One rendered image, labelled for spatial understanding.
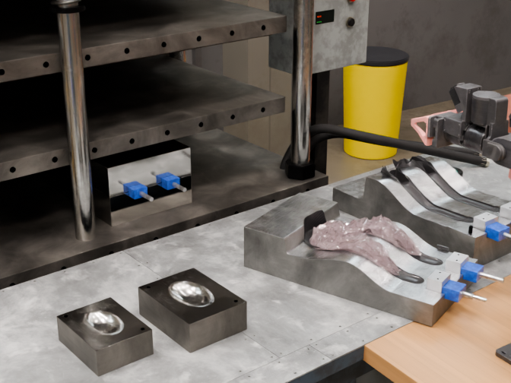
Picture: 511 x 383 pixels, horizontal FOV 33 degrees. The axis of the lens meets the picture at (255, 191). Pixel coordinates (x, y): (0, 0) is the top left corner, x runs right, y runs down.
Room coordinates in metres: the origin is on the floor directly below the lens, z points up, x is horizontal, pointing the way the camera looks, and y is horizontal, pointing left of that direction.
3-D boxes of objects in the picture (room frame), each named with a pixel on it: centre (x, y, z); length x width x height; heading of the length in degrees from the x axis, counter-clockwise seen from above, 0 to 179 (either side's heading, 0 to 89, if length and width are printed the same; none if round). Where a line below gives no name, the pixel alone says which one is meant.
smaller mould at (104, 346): (1.55, 0.31, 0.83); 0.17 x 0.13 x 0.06; 39
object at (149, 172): (2.46, 0.45, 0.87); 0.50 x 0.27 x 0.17; 39
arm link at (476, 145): (1.74, -0.48, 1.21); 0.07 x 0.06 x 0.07; 34
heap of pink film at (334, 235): (1.89, -0.26, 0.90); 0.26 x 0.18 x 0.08; 56
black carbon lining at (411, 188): (2.15, -0.48, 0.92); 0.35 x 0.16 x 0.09; 39
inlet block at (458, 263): (1.78, -0.51, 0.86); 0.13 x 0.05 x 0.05; 56
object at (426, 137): (1.84, -0.39, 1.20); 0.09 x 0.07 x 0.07; 34
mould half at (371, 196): (2.17, -0.48, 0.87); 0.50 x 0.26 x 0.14; 39
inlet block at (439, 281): (1.69, -0.45, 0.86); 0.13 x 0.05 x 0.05; 56
